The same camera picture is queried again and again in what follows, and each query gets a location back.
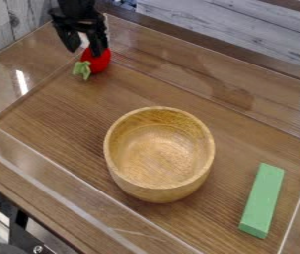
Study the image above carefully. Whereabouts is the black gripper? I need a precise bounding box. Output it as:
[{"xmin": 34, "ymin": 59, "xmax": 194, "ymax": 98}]
[{"xmin": 48, "ymin": 7, "xmax": 109, "ymax": 57}]

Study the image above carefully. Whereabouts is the red plush strawberry toy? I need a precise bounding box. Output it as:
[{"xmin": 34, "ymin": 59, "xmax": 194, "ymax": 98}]
[{"xmin": 73, "ymin": 48, "xmax": 111, "ymax": 80}]

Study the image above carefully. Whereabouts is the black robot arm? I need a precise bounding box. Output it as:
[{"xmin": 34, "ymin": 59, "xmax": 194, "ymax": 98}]
[{"xmin": 48, "ymin": 0, "xmax": 109, "ymax": 57}]

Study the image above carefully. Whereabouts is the wooden bowl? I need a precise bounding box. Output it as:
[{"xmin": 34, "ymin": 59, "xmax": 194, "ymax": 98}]
[{"xmin": 103, "ymin": 106, "xmax": 216, "ymax": 203}]

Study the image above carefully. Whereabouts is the green rectangular block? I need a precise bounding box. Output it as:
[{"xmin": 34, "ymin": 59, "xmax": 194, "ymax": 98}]
[{"xmin": 239, "ymin": 163, "xmax": 285, "ymax": 239}]

